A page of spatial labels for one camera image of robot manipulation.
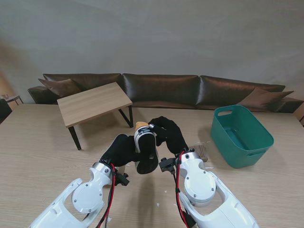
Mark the brown leather sofa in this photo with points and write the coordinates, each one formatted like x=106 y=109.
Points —
x=161 y=88

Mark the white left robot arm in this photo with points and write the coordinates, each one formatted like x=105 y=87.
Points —
x=78 y=202

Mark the green plastic basin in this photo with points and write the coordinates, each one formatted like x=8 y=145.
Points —
x=237 y=135

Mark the small wooden side table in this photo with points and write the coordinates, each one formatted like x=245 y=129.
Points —
x=14 y=97

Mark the small wooden bench black legs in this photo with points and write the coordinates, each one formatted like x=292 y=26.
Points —
x=95 y=104

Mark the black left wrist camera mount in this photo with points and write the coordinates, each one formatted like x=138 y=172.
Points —
x=122 y=179

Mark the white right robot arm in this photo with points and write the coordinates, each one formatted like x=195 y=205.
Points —
x=204 y=187

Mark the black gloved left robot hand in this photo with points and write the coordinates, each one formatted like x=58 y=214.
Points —
x=121 y=152

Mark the dark chair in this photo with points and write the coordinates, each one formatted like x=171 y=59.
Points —
x=4 y=110

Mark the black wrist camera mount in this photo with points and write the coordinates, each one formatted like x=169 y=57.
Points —
x=122 y=179
x=167 y=164

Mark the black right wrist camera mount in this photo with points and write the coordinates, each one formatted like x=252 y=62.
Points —
x=167 y=164

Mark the brown sofa cushion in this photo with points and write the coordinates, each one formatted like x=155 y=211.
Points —
x=57 y=86
x=263 y=98

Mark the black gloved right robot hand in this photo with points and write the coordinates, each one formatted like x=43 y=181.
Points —
x=173 y=135

